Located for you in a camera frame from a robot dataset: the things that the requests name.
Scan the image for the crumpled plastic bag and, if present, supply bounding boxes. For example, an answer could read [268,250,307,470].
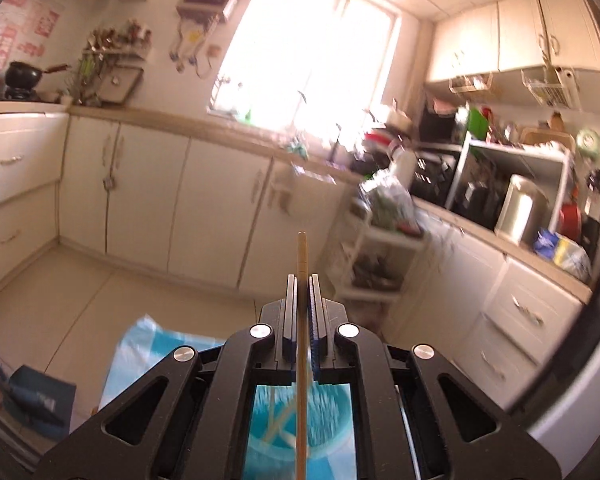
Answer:
[359,169,417,229]

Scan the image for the dark steel pot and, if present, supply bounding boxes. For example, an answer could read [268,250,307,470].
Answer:
[454,180,501,228]

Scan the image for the white hanging plastic bag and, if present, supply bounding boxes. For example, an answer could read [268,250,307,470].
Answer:
[271,166,307,212]

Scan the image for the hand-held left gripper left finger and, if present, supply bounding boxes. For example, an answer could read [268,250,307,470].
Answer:
[32,275,301,480]

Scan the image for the red pot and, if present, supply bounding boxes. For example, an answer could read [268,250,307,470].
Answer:
[559,204,584,242]

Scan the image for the cream wall cabinets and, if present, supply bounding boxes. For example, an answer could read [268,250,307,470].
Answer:
[424,0,600,84]

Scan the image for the single wooden chopstick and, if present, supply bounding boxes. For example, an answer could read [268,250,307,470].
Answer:
[295,231,309,480]

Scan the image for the black countertop oven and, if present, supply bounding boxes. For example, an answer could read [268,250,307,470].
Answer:
[409,144,462,207]

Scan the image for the black cooking pot with handle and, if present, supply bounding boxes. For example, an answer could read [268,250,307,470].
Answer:
[4,61,72,100]

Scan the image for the bright kitchen window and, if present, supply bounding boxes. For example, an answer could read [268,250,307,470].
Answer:
[206,0,402,148]

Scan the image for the blue and yellow packets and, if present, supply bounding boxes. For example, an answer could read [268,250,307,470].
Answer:
[531,229,594,282]

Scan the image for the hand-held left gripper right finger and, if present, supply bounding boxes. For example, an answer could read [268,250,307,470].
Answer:
[307,274,564,480]

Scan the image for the teal perforated plastic basket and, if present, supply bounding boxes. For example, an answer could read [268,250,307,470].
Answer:
[247,383,356,462]

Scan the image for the white rolling storage cart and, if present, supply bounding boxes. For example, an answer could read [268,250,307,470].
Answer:
[330,195,432,307]

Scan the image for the cream kitchen base cabinets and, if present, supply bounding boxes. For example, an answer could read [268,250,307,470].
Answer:
[0,102,595,413]

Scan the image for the silver white cylindrical appliance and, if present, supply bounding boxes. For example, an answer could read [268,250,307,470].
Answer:
[494,174,549,244]

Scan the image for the white wire hanging basket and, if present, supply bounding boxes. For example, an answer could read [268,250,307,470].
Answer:
[521,66,582,109]

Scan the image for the green plastic container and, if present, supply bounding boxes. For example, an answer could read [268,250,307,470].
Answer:
[466,106,489,142]

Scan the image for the white thermos jug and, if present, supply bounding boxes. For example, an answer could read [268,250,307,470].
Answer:
[386,146,419,192]

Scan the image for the white countertop shelf rack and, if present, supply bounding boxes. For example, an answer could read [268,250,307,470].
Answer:
[444,136,574,247]

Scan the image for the blue checked plastic tablecloth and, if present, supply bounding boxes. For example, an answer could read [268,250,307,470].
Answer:
[99,314,357,480]

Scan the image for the wall utensil rack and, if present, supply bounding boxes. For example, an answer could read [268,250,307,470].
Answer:
[76,19,154,107]

